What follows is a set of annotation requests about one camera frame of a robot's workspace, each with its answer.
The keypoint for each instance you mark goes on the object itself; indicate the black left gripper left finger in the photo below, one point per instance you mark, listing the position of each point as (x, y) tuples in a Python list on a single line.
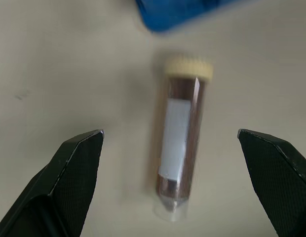
[(61, 187)]

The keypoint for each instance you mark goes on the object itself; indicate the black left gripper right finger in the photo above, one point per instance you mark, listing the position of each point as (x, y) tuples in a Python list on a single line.
[(279, 182)]

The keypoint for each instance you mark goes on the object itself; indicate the blue test tube rack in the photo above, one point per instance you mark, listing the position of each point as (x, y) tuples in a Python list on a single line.
[(192, 12)]

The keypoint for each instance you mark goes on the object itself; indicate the yellow-capped brown test tube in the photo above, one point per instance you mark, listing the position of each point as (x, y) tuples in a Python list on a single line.
[(179, 138)]

